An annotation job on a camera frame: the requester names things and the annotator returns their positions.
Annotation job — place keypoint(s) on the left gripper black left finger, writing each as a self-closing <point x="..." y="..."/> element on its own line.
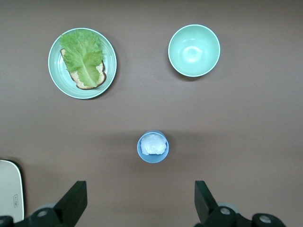
<point x="71" y="203"/>

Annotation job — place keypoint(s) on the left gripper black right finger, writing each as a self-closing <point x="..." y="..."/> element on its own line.
<point x="206" y="208"/>

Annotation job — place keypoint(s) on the blue plastic cup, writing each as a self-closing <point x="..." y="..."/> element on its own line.
<point x="151" y="159"/>

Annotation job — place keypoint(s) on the cream toaster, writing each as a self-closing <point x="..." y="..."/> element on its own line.
<point x="9" y="189"/>

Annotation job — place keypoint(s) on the brown table cloth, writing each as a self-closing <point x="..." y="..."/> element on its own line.
<point x="151" y="106"/>

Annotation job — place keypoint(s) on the toast bread slice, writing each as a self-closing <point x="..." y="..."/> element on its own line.
<point x="101" y="79"/>

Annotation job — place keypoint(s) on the green lettuce leaf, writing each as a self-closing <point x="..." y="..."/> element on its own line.
<point x="82" y="59"/>

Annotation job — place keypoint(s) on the light green plate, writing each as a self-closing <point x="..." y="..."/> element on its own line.
<point x="109" y="59"/>

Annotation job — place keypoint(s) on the light green bowl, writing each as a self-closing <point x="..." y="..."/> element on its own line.
<point x="194" y="50"/>

